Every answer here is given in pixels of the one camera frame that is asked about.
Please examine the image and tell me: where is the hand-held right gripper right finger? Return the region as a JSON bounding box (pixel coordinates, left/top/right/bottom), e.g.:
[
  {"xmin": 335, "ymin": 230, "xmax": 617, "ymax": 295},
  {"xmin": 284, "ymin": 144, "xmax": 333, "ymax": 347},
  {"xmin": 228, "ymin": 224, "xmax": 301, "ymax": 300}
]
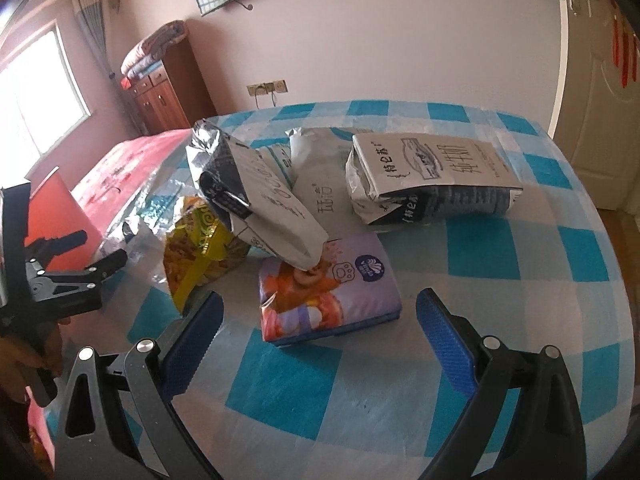
[{"xmin": 415, "ymin": 287, "xmax": 588, "ymax": 480}]

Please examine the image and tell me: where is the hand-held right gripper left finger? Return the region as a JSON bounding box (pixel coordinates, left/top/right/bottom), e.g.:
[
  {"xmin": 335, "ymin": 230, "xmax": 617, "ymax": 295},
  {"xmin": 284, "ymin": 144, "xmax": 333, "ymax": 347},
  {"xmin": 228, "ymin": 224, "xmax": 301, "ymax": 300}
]
[{"xmin": 55, "ymin": 290, "xmax": 226, "ymax": 480}]

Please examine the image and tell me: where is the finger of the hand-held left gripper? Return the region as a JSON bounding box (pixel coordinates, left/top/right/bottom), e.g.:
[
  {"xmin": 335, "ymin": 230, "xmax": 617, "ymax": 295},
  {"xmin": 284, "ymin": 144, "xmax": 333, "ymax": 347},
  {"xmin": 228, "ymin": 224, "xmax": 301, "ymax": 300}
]
[
  {"xmin": 22, "ymin": 230, "xmax": 88, "ymax": 261},
  {"xmin": 37, "ymin": 249, "xmax": 128, "ymax": 293}
]

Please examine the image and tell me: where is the orange plastic bucket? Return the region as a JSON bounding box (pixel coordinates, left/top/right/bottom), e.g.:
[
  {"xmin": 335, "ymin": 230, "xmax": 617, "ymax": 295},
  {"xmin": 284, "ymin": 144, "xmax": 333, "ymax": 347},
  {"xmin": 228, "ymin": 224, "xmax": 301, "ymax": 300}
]
[{"xmin": 25, "ymin": 166, "xmax": 104, "ymax": 266}]

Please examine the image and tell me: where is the yellow snack packet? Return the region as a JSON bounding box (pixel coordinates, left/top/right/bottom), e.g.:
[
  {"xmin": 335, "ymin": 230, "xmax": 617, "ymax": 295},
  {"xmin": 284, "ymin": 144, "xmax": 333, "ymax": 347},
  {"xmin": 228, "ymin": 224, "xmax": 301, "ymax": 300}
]
[{"xmin": 164, "ymin": 195, "xmax": 251, "ymax": 317}]

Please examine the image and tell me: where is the purple tissue packet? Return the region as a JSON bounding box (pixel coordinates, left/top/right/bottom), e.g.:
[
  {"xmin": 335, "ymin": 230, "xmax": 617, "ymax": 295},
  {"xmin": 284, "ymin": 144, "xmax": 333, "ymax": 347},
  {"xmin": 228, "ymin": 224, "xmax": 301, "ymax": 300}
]
[{"xmin": 257, "ymin": 232, "xmax": 403, "ymax": 346}]

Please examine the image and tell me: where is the silver white snack bag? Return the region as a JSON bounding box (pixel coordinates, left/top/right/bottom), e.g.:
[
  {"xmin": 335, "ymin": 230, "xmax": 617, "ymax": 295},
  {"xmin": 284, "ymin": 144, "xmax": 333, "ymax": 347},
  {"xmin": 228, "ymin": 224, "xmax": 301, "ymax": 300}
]
[{"xmin": 185, "ymin": 119, "xmax": 329, "ymax": 271}]

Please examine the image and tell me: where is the white milk powder bag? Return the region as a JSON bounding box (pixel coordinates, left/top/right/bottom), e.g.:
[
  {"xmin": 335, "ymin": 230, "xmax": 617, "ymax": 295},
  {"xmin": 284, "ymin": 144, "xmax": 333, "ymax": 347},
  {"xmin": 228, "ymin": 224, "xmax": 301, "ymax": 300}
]
[{"xmin": 345, "ymin": 132, "xmax": 523, "ymax": 233}]

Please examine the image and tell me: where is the white plastic bag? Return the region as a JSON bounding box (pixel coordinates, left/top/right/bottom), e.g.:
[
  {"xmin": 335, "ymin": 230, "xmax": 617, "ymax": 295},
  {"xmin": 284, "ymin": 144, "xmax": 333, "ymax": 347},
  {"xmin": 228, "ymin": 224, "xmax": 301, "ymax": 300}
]
[{"xmin": 285, "ymin": 127, "xmax": 361, "ymax": 236}]

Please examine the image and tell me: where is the person's left hand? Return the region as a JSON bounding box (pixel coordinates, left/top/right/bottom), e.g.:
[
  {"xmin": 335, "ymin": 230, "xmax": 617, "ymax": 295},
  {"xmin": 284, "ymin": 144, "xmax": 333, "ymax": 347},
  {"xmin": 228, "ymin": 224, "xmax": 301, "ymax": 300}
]
[{"xmin": 0, "ymin": 320, "xmax": 63, "ymax": 403}]

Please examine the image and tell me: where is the pink printed blanket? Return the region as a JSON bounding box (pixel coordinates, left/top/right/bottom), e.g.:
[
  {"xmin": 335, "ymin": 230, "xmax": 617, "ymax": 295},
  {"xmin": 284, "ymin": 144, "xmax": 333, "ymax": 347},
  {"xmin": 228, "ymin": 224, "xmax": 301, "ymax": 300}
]
[{"xmin": 70, "ymin": 127, "xmax": 196, "ymax": 256}]

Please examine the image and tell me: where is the blue white checkered tablecloth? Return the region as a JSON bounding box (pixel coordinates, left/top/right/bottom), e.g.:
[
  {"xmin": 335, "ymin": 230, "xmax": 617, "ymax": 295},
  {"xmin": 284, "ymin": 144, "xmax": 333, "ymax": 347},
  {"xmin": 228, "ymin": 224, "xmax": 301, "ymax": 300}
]
[{"xmin": 100, "ymin": 100, "xmax": 623, "ymax": 480}]

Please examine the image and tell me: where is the bright window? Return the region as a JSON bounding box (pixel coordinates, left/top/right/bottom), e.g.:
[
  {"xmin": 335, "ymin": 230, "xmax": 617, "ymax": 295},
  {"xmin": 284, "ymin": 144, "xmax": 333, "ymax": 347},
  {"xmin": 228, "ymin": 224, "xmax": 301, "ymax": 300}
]
[{"xmin": 0, "ymin": 25, "xmax": 93, "ymax": 161}]

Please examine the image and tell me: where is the brown wooden cabinet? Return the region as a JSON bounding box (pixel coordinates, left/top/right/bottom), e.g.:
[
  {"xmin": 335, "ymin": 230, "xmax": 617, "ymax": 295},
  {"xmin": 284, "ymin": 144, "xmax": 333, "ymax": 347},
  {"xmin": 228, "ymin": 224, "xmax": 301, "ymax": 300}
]
[{"xmin": 127, "ymin": 37, "xmax": 218, "ymax": 136}]

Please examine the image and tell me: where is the grey beige curtain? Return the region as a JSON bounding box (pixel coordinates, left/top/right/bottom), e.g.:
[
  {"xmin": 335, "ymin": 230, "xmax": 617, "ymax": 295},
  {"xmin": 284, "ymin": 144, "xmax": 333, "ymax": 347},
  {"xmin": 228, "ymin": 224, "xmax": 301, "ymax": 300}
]
[{"xmin": 71, "ymin": 0, "xmax": 143, "ymax": 136}]

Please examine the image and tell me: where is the folded patterned quilt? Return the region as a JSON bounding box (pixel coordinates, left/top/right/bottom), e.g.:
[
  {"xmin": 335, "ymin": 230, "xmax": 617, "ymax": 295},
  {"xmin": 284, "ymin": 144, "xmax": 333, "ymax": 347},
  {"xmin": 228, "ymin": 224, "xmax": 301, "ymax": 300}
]
[{"xmin": 136, "ymin": 20, "xmax": 187, "ymax": 63}]

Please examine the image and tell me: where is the beige door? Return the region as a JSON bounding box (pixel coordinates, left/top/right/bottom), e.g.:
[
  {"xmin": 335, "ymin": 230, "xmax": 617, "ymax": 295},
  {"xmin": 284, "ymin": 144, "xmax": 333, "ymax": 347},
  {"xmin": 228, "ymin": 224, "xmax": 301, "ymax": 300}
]
[{"xmin": 547, "ymin": 0, "xmax": 640, "ymax": 211}]

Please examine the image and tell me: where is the red door decoration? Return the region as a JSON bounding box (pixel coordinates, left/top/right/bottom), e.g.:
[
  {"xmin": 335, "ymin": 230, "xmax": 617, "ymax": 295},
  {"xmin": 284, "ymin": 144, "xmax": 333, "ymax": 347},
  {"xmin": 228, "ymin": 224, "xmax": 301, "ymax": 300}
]
[{"xmin": 610, "ymin": 2, "xmax": 640, "ymax": 88}]

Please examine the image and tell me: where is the white charger cable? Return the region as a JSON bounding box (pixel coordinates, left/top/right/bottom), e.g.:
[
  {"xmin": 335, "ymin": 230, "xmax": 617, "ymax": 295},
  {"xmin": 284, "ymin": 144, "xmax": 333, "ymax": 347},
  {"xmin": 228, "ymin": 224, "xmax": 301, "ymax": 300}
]
[{"xmin": 252, "ymin": 87, "xmax": 281, "ymax": 109}]

